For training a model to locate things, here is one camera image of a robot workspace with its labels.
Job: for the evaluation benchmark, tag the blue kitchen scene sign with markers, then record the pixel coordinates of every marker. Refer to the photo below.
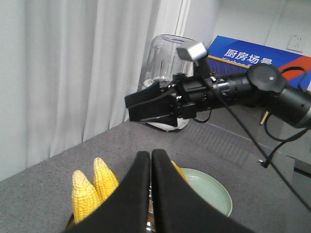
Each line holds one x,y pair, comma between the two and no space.
228,55

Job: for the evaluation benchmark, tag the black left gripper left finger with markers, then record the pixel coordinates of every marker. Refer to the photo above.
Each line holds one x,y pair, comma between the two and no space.
126,210

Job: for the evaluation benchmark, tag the white wall socket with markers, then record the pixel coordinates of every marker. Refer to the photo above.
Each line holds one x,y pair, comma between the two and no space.
296,43

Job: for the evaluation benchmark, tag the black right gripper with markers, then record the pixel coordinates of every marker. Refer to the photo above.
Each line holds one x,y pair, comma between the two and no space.
189,96

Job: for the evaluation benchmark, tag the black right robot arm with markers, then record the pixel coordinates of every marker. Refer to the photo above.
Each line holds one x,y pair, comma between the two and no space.
261,86

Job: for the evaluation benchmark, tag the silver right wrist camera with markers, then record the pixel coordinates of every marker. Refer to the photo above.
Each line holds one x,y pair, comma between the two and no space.
192,51

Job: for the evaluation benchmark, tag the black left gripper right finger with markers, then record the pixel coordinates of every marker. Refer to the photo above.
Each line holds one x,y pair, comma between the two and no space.
178,208

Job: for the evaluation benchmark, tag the light green round plate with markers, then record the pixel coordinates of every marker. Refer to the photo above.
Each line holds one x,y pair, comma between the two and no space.
209,189

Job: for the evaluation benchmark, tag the yellow corn cob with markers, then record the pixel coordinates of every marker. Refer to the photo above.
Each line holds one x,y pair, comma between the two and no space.
179,170
85,199
105,181

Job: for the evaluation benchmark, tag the grey curtain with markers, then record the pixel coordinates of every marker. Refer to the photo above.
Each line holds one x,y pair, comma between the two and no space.
65,66

